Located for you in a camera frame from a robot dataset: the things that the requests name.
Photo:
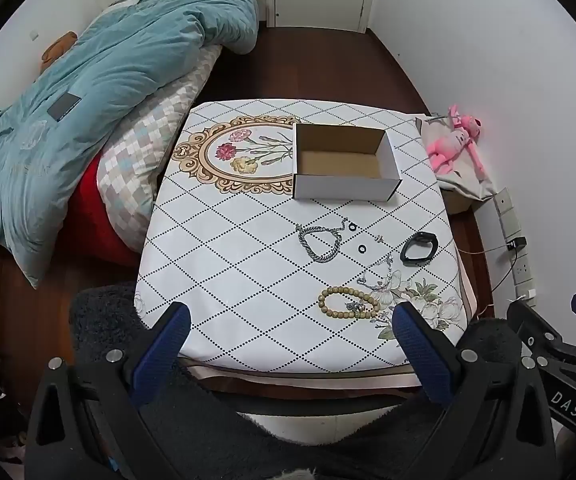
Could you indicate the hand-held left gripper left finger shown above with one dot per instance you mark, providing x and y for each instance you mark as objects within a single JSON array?
[{"x": 163, "y": 345}]

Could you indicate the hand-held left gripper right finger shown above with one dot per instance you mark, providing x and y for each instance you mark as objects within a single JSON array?
[{"x": 420, "y": 347}]

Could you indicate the small silver pendant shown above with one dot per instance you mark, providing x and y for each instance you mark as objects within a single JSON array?
[{"x": 355, "y": 305}]

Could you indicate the black wrist band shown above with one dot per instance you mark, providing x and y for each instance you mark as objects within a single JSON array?
[{"x": 408, "y": 259}]

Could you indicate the small silver earring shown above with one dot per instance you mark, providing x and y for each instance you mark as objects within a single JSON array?
[{"x": 379, "y": 238}]

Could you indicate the white cardboard box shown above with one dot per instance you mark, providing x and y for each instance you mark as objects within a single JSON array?
[{"x": 338, "y": 185}]

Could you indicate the black charger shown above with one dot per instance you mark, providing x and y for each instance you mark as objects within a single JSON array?
[{"x": 516, "y": 244}]

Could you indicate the diamond pattern floral tablecloth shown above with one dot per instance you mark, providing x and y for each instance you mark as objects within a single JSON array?
[{"x": 227, "y": 270}]

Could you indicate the dark fuzzy pants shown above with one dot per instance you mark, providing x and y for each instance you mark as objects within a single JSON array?
[{"x": 248, "y": 440}]

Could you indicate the red blanket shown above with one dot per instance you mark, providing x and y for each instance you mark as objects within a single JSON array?
[{"x": 87, "y": 210}]

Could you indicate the grey cloth bag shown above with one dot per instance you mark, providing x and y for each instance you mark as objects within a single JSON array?
[{"x": 468, "y": 180}]

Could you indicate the checkered bed sheet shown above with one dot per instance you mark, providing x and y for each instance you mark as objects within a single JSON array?
[{"x": 142, "y": 160}]

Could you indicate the pink plush toy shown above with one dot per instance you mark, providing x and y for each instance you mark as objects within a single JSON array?
[{"x": 449, "y": 142}]

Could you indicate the teal quilt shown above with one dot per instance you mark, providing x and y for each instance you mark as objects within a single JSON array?
[{"x": 92, "y": 90}]

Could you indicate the brown plush toy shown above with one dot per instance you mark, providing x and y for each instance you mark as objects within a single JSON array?
[{"x": 60, "y": 47}]

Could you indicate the grey wall switch panel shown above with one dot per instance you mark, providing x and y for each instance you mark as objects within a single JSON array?
[
  {"x": 504, "y": 201},
  {"x": 511, "y": 225}
]

